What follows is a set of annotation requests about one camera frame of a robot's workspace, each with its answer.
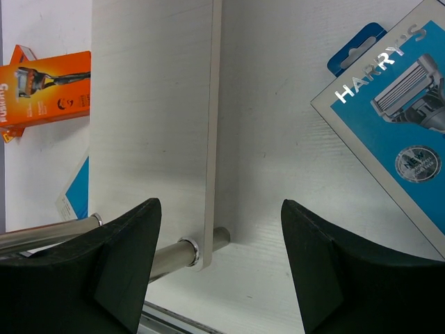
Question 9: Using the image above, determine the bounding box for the aluminium mounting rail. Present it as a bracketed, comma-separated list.
[137, 301, 222, 334]

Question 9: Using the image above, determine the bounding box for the orange Fusion5 razor box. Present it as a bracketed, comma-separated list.
[1, 45, 91, 143]

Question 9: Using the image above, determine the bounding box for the white two-tier shelf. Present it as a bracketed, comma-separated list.
[1, 1, 222, 271]

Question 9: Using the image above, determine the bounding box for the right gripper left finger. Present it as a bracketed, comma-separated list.
[1, 198, 161, 333]

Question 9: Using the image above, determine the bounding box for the blue harry's box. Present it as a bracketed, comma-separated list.
[311, 1, 444, 253]
[55, 152, 89, 221]

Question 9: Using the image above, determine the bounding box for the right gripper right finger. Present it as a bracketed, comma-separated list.
[281, 200, 444, 333]

